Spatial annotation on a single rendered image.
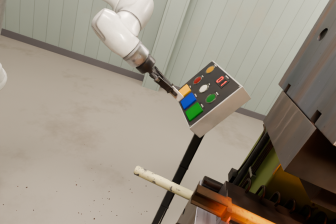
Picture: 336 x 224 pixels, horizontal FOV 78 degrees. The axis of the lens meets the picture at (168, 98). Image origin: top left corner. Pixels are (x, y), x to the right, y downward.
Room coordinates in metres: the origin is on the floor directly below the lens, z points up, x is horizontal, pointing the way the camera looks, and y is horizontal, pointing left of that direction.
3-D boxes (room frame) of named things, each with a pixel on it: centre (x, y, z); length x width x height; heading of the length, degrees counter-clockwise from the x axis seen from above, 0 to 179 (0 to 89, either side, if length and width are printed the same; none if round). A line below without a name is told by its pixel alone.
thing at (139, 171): (0.76, -0.19, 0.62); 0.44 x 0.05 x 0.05; 84
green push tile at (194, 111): (0.84, -0.13, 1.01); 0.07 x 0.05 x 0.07; 19
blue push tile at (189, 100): (0.94, -0.10, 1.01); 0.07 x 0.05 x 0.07; 19
